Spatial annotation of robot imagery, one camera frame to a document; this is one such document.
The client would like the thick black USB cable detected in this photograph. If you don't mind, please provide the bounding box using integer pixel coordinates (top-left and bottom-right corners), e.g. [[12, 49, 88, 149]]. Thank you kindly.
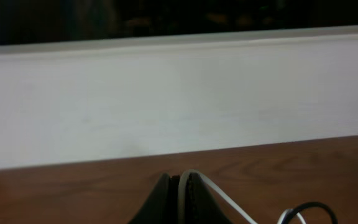
[[286, 201, 339, 224]]

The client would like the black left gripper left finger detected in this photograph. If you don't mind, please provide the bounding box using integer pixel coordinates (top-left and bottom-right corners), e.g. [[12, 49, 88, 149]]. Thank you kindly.
[[129, 174, 179, 224]]

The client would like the white USB cable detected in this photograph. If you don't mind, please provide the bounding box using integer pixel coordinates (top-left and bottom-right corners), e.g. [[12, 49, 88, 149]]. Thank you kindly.
[[177, 169, 307, 224]]

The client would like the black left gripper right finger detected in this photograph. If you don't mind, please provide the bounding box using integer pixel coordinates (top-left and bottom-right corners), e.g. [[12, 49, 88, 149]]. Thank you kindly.
[[186, 172, 232, 224]]

